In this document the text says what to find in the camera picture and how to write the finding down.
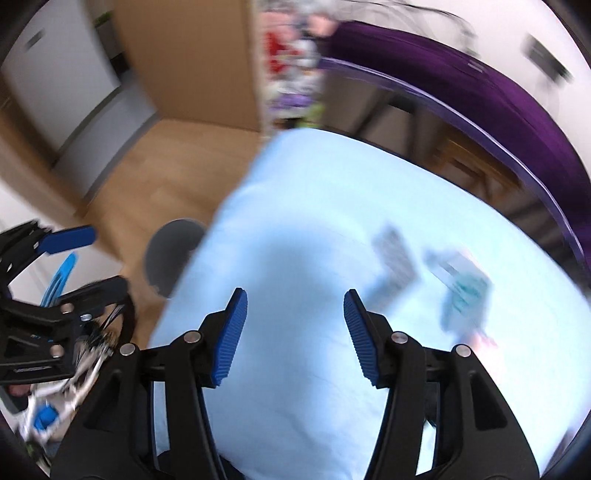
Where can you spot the folded white teal card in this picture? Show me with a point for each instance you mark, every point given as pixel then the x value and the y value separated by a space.
pixel 392 261

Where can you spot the folded white card green logo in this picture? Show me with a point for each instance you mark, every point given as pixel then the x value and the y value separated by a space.
pixel 464 286

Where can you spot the black keyboard stand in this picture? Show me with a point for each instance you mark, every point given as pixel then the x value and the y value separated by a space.
pixel 388 110

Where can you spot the grey wall socket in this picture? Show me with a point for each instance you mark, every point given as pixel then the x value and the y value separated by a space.
pixel 549 60

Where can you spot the grey round trash bin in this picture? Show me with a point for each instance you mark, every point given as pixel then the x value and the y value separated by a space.
pixel 171 249

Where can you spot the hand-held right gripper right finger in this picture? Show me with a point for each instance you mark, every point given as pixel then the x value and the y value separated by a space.
pixel 362 344

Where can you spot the wooden wardrobe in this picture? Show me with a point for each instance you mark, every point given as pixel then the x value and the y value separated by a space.
pixel 198 60

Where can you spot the blue plastic slatted piece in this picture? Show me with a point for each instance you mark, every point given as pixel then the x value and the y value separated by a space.
pixel 57 279

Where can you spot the white metal frame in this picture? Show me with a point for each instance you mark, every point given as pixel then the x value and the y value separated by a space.
pixel 55 397

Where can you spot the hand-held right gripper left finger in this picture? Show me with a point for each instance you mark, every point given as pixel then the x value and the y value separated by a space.
pixel 228 339

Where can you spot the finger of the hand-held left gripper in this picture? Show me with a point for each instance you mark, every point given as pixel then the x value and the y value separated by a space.
pixel 99 291
pixel 69 241

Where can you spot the grey cabinet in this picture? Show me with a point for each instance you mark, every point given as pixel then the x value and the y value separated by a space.
pixel 60 92

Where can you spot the bed with light blue sheet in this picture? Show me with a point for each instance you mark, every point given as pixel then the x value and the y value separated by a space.
pixel 323 221

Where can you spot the white desk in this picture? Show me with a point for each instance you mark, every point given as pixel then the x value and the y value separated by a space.
pixel 27 207

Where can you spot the wooden stool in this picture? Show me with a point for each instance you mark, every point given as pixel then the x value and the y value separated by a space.
pixel 475 161

